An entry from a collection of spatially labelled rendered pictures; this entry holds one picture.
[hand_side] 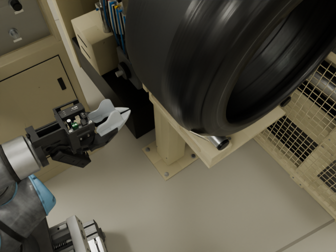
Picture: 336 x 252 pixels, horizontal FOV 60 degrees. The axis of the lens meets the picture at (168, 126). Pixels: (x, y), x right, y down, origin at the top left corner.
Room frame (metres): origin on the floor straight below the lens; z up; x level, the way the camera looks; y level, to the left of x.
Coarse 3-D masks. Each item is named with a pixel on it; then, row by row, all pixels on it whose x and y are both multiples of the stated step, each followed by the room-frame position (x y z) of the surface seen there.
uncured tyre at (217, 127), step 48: (144, 0) 0.51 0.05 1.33; (192, 0) 0.44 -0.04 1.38; (240, 0) 0.41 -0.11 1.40; (288, 0) 0.43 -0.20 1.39; (144, 48) 0.46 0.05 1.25; (192, 48) 0.39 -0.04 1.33; (240, 48) 0.38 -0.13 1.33; (288, 48) 0.72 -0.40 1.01; (192, 96) 0.36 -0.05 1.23; (240, 96) 0.60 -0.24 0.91
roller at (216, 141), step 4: (208, 136) 0.45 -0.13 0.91; (212, 136) 0.44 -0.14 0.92; (216, 136) 0.44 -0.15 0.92; (220, 136) 0.44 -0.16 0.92; (224, 136) 0.44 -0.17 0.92; (212, 140) 0.43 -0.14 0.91; (216, 140) 0.43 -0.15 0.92; (220, 140) 0.43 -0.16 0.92; (224, 140) 0.43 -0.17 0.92; (228, 140) 0.43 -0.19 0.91; (216, 144) 0.42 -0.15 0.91; (220, 144) 0.41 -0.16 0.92; (224, 144) 0.42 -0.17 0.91; (220, 148) 0.41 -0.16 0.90
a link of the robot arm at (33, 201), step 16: (32, 176) 0.31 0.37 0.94; (16, 192) 0.25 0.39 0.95; (32, 192) 0.26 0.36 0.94; (48, 192) 0.27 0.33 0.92; (0, 208) 0.22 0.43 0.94; (16, 208) 0.22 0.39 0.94; (32, 208) 0.22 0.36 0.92; (48, 208) 0.23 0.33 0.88; (16, 224) 0.18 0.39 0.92; (32, 224) 0.19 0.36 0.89
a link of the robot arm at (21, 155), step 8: (8, 144) 0.25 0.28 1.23; (16, 144) 0.25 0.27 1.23; (24, 144) 0.25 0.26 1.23; (32, 144) 0.25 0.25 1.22; (8, 152) 0.23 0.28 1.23; (16, 152) 0.23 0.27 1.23; (24, 152) 0.23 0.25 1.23; (32, 152) 0.24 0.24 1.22; (8, 160) 0.22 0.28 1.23; (16, 160) 0.22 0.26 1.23; (24, 160) 0.22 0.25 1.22; (32, 160) 0.22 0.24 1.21; (16, 168) 0.21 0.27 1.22; (24, 168) 0.21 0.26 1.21; (32, 168) 0.21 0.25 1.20; (40, 168) 0.22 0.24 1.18; (24, 176) 0.20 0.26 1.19
